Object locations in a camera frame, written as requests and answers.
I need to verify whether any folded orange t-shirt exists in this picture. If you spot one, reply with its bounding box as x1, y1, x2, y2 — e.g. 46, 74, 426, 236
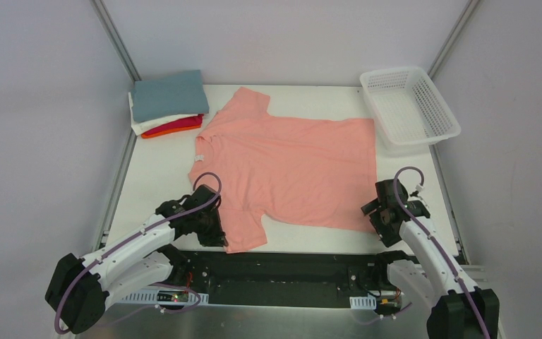
141, 125, 201, 139

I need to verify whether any aluminium corner post left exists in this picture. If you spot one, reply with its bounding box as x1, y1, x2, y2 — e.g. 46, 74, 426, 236
90, 0, 141, 82

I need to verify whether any folded blue-grey t-shirt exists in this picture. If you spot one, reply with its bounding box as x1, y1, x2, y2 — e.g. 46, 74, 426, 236
131, 70, 210, 123

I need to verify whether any right white slotted duct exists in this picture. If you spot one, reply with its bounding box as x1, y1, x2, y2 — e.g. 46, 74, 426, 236
349, 295, 377, 310

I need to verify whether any white slotted duct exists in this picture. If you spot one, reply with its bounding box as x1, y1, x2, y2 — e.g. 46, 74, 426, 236
349, 295, 377, 310
118, 288, 209, 306

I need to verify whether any aluminium corner post right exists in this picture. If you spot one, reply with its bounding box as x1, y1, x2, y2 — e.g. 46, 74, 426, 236
427, 0, 483, 80

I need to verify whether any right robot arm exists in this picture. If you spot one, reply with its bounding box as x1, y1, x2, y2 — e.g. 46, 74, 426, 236
361, 179, 500, 338

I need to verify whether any salmon pink t-shirt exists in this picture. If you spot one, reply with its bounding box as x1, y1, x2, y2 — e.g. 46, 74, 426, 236
188, 88, 377, 254

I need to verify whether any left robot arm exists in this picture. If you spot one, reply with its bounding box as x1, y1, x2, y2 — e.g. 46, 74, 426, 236
44, 184, 227, 334

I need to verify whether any white plastic basket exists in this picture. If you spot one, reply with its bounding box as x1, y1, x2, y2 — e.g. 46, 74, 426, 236
359, 66, 462, 152

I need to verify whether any left white slotted duct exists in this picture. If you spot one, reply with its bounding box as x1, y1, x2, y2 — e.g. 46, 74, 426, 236
118, 288, 209, 306

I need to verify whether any folded magenta t-shirt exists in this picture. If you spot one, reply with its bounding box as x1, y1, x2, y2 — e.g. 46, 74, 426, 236
147, 114, 203, 133

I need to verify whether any aluminium corner post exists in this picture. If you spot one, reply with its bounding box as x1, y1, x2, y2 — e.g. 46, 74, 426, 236
427, 0, 483, 80
90, 0, 141, 82

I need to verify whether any folded white t-shirt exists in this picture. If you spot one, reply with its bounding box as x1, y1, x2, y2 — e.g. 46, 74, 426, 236
128, 92, 200, 136

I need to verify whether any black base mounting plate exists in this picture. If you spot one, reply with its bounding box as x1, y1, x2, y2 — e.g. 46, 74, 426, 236
138, 251, 397, 309

